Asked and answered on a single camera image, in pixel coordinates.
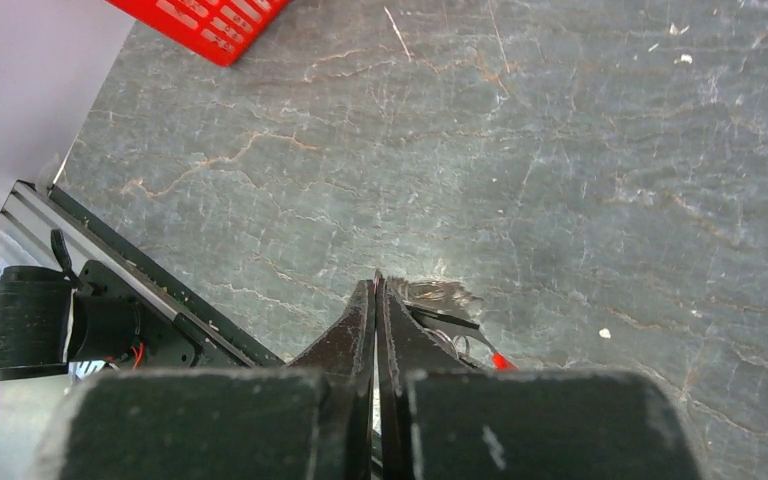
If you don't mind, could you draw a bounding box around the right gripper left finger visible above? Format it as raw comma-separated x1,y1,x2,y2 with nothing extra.
27,280,376,479

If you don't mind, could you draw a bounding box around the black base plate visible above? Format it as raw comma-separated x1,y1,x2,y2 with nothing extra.
44,187,285,368

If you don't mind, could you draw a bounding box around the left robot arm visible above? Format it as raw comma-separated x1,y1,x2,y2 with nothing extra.
0,229,198,381

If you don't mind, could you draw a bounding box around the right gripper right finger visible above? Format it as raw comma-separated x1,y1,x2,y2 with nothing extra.
375,279,701,479

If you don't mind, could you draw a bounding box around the red plastic basket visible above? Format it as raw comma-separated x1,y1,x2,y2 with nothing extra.
109,0,289,67

